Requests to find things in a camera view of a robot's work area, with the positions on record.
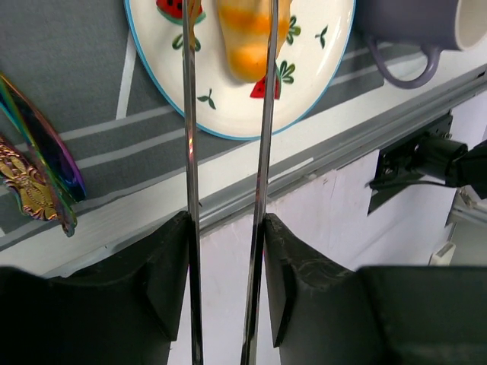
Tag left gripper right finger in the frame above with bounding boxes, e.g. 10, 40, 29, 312
264, 214, 486, 364

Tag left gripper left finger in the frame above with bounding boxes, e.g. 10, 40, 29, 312
1, 211, 189, 365

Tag silver metal tongs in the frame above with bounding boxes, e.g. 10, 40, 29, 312
183, 1, 279, 364

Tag striped yellow croissant roll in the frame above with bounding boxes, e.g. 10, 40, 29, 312
217, 0, 272, 83

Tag grey striped placemat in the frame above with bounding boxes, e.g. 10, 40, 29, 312
0, 0, 429, 239

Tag white strawberry pattern plate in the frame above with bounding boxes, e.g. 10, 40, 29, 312
124, 1, 355, 140

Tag lavender ceramic mug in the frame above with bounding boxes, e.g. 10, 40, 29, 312
354, 0, 486, 89

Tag aluminium table edge rail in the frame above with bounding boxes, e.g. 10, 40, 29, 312
200, 65, 486, 232

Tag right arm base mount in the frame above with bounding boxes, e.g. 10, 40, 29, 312
368, 113, 468, 213

